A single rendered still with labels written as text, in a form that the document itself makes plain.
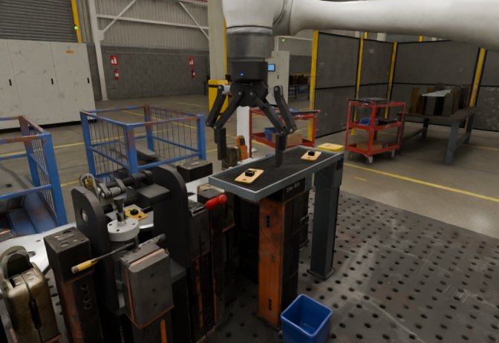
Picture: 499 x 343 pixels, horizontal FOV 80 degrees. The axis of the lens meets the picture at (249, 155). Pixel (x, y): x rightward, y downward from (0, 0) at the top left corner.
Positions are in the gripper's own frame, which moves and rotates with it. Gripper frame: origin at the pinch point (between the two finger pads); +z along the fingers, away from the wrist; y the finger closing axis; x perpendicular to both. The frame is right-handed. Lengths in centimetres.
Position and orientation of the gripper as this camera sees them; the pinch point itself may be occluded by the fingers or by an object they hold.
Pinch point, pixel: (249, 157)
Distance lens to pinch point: 65.5
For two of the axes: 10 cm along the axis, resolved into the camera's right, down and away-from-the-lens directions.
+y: -9.2, -1.1, 3.7
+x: -3.9, 2.6, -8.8
